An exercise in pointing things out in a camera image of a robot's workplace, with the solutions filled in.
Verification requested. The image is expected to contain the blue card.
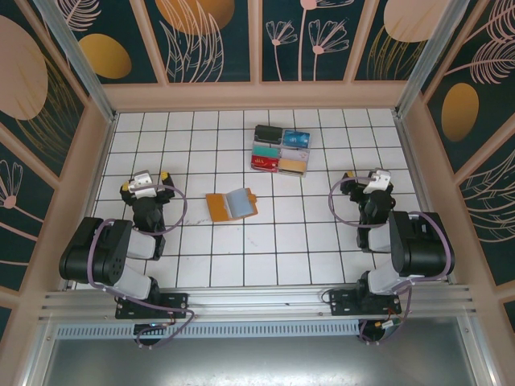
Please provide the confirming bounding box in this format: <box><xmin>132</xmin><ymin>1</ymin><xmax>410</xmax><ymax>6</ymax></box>
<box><xmin>283</xmin><ymin>129</ymin><xmax>311</xmax><ymax>148</ymax></box>

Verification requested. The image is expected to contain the black card stack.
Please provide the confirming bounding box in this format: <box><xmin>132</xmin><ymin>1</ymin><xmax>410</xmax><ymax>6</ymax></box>
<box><xmin>256</xmin><ymin>125</ymin><xmax>285</xmax><ymax>144</ymax></box>

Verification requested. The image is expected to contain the clear acrylic card organizer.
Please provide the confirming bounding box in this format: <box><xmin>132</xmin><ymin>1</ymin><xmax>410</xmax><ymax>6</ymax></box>
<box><xmin>249</xmin><ymin>124</ymin><xmax>313</xmax><ymax>179</ymax></box>

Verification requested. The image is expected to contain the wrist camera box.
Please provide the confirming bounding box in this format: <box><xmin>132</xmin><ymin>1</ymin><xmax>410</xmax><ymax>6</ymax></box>
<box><xmin>361</xmin><ymin>168</ymin><xmax>392</xmax><ymax>195</ymax></box>
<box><xmin>132</xmin><ymin>170</ymin><xmax>156</xmax><ymax>199</ymax></box>

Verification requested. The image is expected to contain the aluminium frame post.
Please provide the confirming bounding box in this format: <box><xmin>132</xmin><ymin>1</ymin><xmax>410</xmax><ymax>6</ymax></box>
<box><xmin>31</xmin><ymin>0</ymin><xmax>117</xmax><ymax>124</ymax></box>
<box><xmin>392</xmin><ymin>0</ymin><xmax>472</xmax><ymax>118</ymax></box>

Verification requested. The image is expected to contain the black controller module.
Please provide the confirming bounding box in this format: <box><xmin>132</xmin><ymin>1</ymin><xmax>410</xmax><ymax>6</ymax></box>
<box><xmin>360</xmin><ymin>317</ymin><xmax>403</xmax><ymax>347</ymax></box>
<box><xmin>134</xmin><ymin>321</ymin><xmax>172</xmax><ymax>349</ymax></box>

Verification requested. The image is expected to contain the red card with print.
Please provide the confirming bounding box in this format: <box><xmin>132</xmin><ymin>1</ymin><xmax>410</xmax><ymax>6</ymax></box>
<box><xmin>251</xmin><ymin>155</ymin><xmax>279</xmax><ymax>172</ymax></box>

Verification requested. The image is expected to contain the grey metal sheet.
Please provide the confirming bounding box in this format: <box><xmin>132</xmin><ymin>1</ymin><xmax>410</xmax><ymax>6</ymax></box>
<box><xmin>22</xmin><ymin>321</ymin><xmax>498</xmax><ymax>386</ymax></box>

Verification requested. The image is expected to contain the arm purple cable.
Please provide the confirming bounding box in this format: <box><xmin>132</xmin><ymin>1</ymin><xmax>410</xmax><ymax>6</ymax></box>
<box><xmin>86</xmin><ymin>183</ymin><xmax>198</xmax><ymax>351</ymax></box>
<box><xmin>328</xmin><ymin>176</ymin><xmax>454</xmax><ymax>347</ymax></box>

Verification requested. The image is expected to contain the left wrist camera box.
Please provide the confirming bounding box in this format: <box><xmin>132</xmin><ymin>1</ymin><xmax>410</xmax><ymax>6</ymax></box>
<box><xmin>132</xmin><ymin>170</ymin><xmax>156</xmax><ymax>199</ymax></box>

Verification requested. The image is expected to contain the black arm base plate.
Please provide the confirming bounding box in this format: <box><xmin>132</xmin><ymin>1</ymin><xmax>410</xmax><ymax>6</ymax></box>
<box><xmin>115</xmin><ymin>292</ymin><xmax>190</xmax><ymax>321</ymax></box>
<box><xmin>329</xmin><ymin>289</ymin><xmax>403</xmax><ymax>317</ymax></box>

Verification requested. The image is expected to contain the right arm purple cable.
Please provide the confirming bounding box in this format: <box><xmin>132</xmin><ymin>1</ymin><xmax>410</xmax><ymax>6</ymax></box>
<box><xmin>328</xmin><ymin>176</ymin><xmax>454</xmax><ymax>347</ymax></box>

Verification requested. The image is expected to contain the tan leather card holder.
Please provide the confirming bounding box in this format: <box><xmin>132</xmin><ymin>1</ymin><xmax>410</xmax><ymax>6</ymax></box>
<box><xmin>205</xmin><ymin>187</ymin><xmax>258</xmax><ymax>223</ymax></box>

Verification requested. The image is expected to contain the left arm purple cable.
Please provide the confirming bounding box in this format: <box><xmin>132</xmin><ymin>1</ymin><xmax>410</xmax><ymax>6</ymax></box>
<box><xmin>86</xmin><ymin>183</ymin><xmax>198</xmax><ymax>351</ymax></box>

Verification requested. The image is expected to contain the aluminium mounting rail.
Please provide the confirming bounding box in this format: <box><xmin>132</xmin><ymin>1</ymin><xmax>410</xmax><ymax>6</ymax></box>
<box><xmin>38</xmin><ymin>283</ymin><xmax>480</xmax><ymax>322</ymax></box>

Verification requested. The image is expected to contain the slotted grey cable duct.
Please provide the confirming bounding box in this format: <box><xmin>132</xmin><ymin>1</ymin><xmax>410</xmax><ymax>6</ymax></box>
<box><xmin>56</xmin><ymin>321</ymin><xmax>361</xmax><ymax>339</ymax></box>

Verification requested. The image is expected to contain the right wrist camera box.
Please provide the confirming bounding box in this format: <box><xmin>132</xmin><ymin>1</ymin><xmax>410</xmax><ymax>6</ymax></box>
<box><xmin>361</xmin><ymin>168</ymin><xmax>392</xmax><ymax>195</ymax></box>

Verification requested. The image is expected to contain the orange card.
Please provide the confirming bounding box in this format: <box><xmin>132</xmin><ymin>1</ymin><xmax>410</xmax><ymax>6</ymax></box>
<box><xmin>278</xmin><ymin>158</ymin><xmax>306</xmax><ymax>177</ymax></box>

